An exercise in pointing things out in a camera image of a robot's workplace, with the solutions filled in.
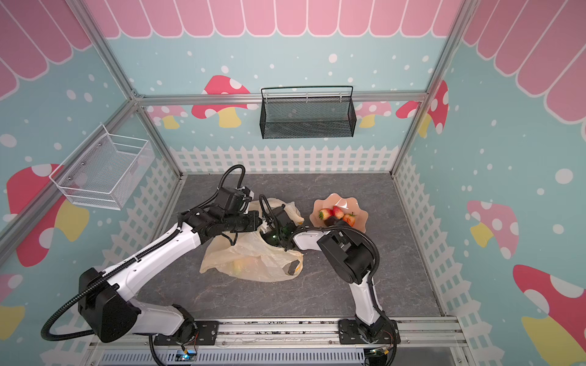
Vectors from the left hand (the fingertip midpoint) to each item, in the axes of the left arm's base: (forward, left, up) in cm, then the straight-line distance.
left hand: (261, 225), depth 79 cm
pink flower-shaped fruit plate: (+20, -35, -15) cm, 43 cm away
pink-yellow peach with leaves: (+15, -24, -14) cm, 31 cm away
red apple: (+12, -34, -13) cm, 39 cm away
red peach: (+16, -30, -14) cm, 36 cm away
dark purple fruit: (+12, -26, -15) cm, 32 cm away
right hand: (-4, +7, -11) cm, 13 cm away
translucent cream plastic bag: (-9, +5, -4) cm, 11 cm away
